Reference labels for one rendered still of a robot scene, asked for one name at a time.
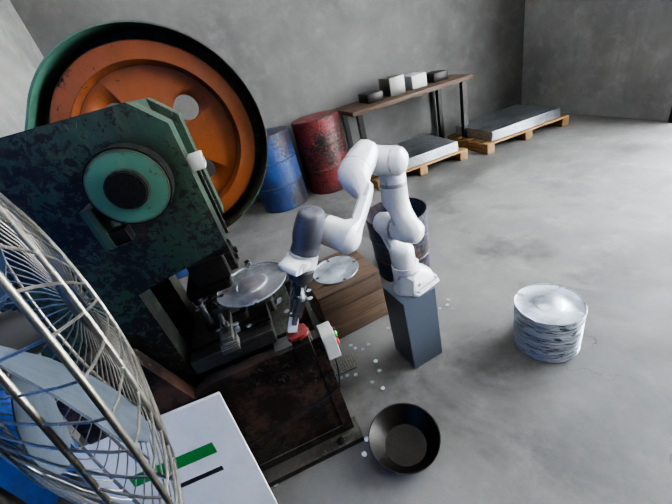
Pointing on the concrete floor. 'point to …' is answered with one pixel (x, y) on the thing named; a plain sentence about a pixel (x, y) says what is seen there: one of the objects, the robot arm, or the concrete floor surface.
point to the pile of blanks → (547, 339)
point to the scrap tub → (385, 245)
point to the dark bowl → (404, 438)
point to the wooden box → (349, 298)
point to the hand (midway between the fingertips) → (293, 322)
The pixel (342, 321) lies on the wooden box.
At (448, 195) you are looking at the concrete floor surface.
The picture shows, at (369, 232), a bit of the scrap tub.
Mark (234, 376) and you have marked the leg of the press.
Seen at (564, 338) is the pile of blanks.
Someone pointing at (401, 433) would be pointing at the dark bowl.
